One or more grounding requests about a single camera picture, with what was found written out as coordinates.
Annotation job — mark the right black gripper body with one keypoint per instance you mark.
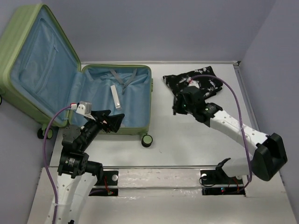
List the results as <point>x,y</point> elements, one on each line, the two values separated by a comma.
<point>189,108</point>

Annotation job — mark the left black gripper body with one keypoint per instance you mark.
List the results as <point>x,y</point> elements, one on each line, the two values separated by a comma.
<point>91,128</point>

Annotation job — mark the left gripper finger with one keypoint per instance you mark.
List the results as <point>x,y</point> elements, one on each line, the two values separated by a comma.
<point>100,115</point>
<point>112,123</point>

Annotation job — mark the black white patterned garment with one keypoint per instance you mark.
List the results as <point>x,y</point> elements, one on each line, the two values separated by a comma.
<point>208,86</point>

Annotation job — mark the white rectangular box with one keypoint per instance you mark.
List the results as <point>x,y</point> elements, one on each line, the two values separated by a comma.
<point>115,97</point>

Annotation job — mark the green hard-shell suitcase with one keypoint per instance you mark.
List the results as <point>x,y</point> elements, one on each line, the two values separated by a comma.
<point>41,74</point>

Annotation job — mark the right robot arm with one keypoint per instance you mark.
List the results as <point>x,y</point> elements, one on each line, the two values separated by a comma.
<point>265,154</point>

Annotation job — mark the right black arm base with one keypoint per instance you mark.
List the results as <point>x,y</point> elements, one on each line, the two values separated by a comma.
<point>214,184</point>

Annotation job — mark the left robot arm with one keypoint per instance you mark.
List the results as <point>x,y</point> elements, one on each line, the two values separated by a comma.
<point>76,174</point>

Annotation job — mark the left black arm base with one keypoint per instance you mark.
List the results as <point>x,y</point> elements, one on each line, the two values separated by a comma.
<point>108,185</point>

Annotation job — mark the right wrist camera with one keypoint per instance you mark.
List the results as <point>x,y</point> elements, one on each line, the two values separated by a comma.
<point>191,82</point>

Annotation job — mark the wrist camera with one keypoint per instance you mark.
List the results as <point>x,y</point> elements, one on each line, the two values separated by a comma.
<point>191,82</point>
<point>82,108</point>

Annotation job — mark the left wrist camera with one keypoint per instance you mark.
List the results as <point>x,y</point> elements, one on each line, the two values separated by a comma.
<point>82,108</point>

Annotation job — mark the aluminium table rail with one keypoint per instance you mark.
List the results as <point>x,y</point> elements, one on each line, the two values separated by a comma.
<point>249,117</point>

